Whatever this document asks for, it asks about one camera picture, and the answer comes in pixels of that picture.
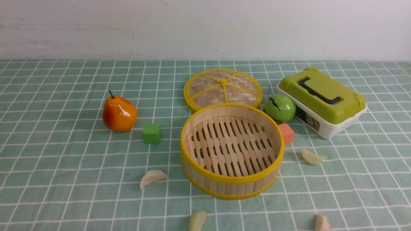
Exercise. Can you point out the white dumpling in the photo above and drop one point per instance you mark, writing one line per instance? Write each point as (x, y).
(152, 176)
(197, 220)
(311, 157)
(322, 224)

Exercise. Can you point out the woven bamboo steamer lid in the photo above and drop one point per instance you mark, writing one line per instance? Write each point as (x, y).
(219, 86)

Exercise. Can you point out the bamboo steamer tray yellow rim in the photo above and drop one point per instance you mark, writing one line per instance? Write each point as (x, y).
(231, 151)

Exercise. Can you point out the green toy cube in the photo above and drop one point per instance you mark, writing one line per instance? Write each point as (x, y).
(152, 133)

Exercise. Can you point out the green toy apple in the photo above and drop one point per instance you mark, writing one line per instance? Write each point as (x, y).
(279, 107)

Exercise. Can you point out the orange toy cube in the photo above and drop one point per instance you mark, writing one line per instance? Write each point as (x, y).
(287, 133)

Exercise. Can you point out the orange red toy pear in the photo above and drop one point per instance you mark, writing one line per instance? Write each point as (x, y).
(119, 114)

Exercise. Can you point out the green lidded white box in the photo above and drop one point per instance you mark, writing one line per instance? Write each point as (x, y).
(322, 103)

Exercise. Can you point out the green checkered tablecloth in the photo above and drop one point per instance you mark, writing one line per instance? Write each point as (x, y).
(62, 169)

